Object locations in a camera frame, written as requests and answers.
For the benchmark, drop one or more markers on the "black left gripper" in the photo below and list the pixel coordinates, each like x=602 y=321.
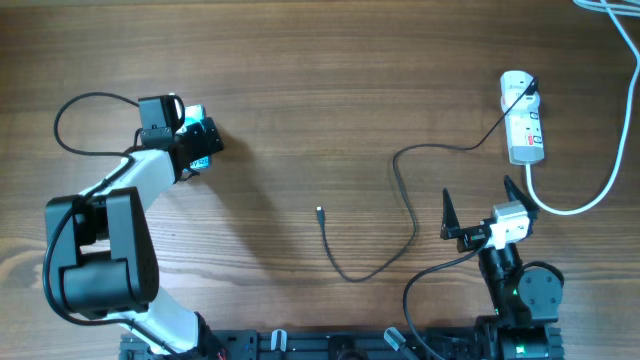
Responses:
x=195 y=132

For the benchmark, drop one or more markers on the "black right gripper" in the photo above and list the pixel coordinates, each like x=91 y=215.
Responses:
x=472 y=237

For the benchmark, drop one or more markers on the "Galaxy smartphone teal screen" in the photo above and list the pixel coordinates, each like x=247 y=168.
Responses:
x=194 y=131

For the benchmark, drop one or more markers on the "white power strip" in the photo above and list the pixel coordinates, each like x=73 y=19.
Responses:
x=520 y=103

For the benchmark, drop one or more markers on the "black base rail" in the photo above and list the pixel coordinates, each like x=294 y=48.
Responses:
x=449 y=343

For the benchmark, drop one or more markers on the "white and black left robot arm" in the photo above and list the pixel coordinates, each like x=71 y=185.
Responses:
x=100 y=266

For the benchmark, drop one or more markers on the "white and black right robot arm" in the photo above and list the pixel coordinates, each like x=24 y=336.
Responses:
x=525 y=296

